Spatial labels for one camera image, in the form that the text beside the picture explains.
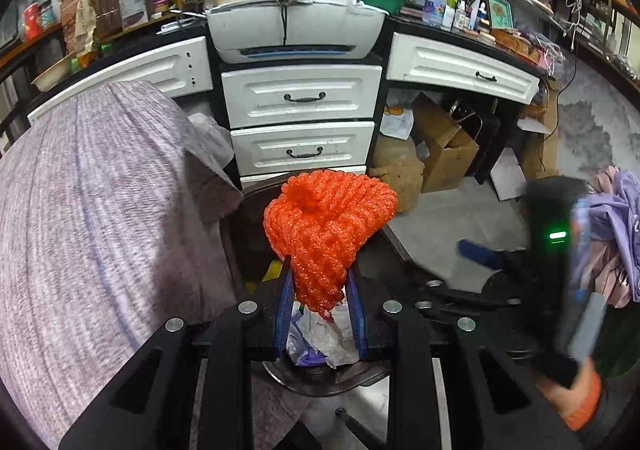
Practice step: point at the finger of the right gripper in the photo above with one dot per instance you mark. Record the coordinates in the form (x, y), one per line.
(480, 255)

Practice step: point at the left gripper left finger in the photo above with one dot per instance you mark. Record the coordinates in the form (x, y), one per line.
(191, 385)

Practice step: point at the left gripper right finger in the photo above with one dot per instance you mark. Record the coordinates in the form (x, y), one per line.
(450, 385)

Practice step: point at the orange mesh net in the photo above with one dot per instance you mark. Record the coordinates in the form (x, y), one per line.
(319, 222)

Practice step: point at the purple plastic pouch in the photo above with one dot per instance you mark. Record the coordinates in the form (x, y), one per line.
(298, 344)

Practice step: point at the white red plastic bag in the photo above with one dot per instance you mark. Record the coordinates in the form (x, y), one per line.
(333, 338)

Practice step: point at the black trash bin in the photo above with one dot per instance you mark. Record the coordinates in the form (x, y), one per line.
(239, 338)

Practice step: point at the person right hand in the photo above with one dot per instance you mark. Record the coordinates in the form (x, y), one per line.
(578, 404)

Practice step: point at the cardboard box on floor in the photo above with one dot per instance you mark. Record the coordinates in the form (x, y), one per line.
(451, 150)

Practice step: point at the burlap sack on floor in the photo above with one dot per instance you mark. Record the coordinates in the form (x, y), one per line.
(395, 162)

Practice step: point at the purple striped tablecloth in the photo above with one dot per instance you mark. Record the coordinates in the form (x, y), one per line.
(111, 256)

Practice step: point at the white desk drawer right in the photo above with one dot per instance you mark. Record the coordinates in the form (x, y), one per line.
(420, 60)

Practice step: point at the white drawer cabinet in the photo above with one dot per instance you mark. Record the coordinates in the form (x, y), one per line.
(286, 119)

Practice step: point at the white plastic bag on chair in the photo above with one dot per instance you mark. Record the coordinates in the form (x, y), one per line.
(216, 138)

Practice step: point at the white printer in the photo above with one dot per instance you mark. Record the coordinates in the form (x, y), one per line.
(263, 30)

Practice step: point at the cream bowl on counter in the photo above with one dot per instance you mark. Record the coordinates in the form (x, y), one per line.
(53, 75)

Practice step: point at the red tin can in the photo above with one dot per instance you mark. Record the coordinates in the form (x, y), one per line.
(31, 17)

